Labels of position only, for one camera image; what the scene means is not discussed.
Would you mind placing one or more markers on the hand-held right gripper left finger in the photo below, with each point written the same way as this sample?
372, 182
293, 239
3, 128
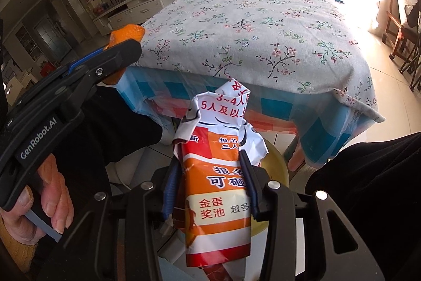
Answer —
171, 188

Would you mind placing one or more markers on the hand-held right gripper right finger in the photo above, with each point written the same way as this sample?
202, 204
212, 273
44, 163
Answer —
248, 182

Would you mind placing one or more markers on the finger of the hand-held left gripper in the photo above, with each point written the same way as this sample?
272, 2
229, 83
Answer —
85, 62
118, 58

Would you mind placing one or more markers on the orange carrot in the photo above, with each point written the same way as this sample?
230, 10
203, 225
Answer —
128, 32

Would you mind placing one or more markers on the orange and red paper flyer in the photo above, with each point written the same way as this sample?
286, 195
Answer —
217, 202

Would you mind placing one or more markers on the person's left hand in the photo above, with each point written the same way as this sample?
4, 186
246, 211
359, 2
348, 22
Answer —
56, 198

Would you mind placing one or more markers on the red plastic stool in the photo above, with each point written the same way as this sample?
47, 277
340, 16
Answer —
47, 67

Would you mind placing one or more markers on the grey door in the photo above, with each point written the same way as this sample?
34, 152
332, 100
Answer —
52, 39

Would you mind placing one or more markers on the white television cabinet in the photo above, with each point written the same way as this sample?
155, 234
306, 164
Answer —
131, 12

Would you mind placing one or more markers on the person's left leg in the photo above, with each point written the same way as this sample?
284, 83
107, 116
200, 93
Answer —
131, 129

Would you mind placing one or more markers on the person's leg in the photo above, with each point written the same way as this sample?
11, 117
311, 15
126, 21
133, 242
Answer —
361, 185
131, 129

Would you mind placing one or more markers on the checked under tablecloth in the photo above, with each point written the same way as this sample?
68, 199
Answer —
279, 113

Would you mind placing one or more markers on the person's right leg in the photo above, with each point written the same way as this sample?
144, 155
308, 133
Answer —
361, 185

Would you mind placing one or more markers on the black folding chair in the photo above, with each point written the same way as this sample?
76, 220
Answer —
412, 67

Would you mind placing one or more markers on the wooden chair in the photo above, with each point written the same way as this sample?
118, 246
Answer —
394, 34

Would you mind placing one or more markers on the black jacket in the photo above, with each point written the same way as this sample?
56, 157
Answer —
414, 16

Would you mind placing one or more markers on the white cushion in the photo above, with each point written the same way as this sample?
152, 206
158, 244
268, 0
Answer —
403, 1

